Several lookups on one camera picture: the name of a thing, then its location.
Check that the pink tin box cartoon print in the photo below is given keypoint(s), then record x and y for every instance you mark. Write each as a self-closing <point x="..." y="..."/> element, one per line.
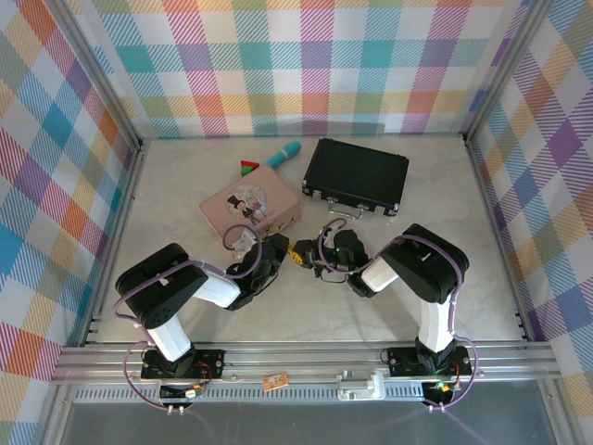
<point x="218" y="208"/>

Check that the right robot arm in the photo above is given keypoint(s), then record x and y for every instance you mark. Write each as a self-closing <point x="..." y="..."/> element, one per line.
<point x="437" y="324"/>

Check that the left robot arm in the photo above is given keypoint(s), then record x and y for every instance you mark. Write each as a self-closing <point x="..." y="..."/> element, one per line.
<point x="169" y="340"/>

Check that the green block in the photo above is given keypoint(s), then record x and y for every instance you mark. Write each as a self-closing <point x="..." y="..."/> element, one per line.
<point x="245" y="172"/>

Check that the black carrying case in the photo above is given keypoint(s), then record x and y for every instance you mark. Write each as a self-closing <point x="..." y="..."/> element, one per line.
<point x="357" y="171"/>

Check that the teal cylindrical tube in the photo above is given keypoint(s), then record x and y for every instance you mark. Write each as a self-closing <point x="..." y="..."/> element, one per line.
<point x="287" y="153"/>

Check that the small orange circuit board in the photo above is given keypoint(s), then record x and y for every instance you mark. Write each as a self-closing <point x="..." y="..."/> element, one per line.
<point x="274" y="381"/>

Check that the perforated metal strip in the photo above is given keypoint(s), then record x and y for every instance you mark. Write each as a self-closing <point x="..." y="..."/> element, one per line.
<point x="301" y="395"/>

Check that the black connector board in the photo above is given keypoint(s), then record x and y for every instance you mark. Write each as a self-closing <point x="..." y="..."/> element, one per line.
<point x="192" y="393"/>
<point x="440" y="390"/>

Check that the plaid fabric backdrop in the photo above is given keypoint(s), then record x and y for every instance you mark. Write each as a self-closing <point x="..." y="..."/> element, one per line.
<point x="296" y="60"/>
<point x="41" y="162"/>
<point x="556" y="162"/>

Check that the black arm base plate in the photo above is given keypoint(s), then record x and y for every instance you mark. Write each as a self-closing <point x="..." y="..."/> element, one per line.
<point x="400" y="359"/>
<point x="210" y="359"/>

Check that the wide aluminium frame rail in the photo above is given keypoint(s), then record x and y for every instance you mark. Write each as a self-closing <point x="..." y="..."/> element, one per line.
<point x="301" y="361"/>

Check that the white plastic bracket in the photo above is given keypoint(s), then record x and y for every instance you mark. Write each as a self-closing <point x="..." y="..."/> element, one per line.
<point x="359" y="391"/>

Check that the aluminium side rail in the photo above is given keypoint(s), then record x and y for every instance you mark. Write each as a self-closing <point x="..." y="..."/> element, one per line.
<point x="488" y="208"/>
<point x="124" y="208"/>

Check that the aluminium corner post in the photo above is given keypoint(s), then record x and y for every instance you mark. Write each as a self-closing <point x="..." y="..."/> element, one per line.
<point x="103" y="76"/>
<point x="504" y="69"/>

